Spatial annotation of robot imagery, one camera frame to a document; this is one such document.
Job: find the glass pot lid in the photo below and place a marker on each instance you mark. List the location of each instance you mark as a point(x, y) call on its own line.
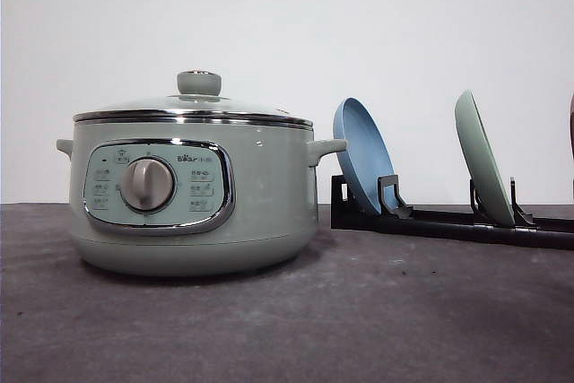
point(199, 102)

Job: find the green plate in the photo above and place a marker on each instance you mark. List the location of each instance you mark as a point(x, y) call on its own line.
point(484, 169)

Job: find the black plate rack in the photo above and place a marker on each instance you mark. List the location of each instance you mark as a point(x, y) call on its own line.
point(346, 212)

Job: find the blue plate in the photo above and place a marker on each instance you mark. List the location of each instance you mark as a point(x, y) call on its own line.
point(366, 158)

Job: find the green electric steamer pot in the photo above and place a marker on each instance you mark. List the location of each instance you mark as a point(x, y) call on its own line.
point(194, 195)

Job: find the pink plate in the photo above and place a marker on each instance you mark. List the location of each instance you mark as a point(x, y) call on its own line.
point(571, 126)

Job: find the grey table mat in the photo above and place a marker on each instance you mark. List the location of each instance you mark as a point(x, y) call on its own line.
point(359, 306)

